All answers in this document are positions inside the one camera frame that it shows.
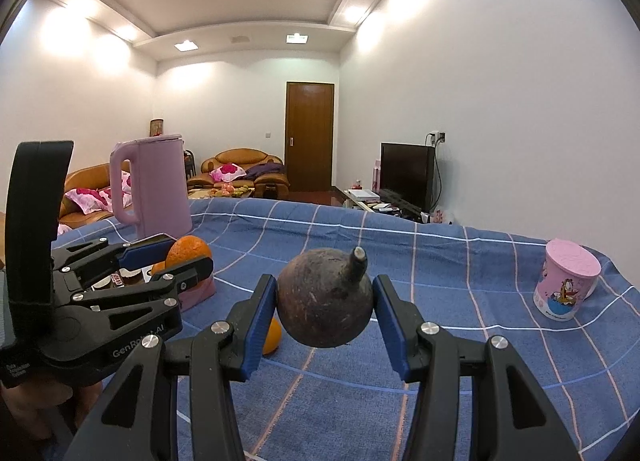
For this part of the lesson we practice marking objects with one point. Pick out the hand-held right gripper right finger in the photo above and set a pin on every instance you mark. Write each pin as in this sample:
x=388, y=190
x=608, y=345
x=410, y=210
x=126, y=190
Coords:
x=392, y=336

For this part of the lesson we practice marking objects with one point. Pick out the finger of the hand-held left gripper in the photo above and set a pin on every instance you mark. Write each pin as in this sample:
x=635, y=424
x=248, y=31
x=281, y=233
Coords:
x=150, y=291
x=145, y=251

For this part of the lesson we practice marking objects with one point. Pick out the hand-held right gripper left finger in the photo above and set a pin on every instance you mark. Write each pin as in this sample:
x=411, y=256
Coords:
x=260, y=336

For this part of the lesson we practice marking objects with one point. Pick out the large orange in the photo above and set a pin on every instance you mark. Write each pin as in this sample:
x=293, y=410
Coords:
x=187, y=251

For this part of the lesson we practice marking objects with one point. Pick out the metal tin box pink sides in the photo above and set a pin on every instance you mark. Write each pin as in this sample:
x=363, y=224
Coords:
x=197, y=295

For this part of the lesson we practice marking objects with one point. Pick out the dark brown round fruit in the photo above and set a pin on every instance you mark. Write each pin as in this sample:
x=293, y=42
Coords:
x=325, y=301

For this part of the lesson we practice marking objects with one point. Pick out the person's left hand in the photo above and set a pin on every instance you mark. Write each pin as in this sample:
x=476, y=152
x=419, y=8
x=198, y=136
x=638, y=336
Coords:
x=35, y=406

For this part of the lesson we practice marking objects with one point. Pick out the small orange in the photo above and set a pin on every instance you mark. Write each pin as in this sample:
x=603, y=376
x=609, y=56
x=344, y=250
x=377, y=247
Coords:
x=272, y=337

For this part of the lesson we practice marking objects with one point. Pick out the pink electric kettle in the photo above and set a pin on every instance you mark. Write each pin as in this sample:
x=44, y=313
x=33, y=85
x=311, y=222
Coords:
x=150, y=186

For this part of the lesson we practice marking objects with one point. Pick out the blue plaid bed sheet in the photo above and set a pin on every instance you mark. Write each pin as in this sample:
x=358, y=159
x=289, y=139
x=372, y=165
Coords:
x=450, y=291

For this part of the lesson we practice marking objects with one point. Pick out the pink floral cushion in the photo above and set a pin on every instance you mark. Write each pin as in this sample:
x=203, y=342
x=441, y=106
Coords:
x=90, y=198
x=227, y=172

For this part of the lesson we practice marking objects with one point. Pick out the brown leather sofa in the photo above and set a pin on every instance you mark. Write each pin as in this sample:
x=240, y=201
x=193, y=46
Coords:
x=87, y=176
x=240, y=158

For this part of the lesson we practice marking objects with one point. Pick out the coffee table with food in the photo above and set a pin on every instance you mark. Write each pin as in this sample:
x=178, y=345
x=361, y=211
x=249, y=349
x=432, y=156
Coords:
x=220, y=190

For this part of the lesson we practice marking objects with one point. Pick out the framed picture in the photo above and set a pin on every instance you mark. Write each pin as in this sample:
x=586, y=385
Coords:
x=156, y=127

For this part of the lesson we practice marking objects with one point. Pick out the white flat box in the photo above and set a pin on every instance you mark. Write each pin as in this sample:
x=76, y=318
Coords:
x=365, y=194

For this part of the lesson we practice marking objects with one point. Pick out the purple cloth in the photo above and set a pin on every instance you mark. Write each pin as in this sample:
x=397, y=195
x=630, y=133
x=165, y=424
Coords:
x=265, y=171

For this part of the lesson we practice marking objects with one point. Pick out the black television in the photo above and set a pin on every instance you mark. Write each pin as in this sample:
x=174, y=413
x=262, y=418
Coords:
x=407, y=173

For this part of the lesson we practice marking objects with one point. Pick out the pink bottle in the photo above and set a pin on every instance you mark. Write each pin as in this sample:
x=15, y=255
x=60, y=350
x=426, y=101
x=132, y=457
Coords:
x=377, y=173

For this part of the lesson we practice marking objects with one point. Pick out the pink cartoon cup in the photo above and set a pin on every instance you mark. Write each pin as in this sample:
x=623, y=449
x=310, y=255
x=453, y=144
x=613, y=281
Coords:
x=565, y=286

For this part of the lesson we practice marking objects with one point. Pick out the brown wooden door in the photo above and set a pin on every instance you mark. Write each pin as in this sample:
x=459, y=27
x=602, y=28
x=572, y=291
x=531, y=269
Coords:
x=310, y=136

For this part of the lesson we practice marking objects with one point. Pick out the recessed ceiling light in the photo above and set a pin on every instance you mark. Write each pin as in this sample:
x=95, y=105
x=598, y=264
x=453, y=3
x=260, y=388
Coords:
x=185, y=45
x=296, y=37

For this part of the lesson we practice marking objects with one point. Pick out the ceiling vent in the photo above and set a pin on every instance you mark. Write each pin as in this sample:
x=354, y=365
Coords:
x=240, y=39

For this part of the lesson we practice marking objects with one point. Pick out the white wall outlet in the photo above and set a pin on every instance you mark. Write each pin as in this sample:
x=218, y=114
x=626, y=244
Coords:
x=436, y=136

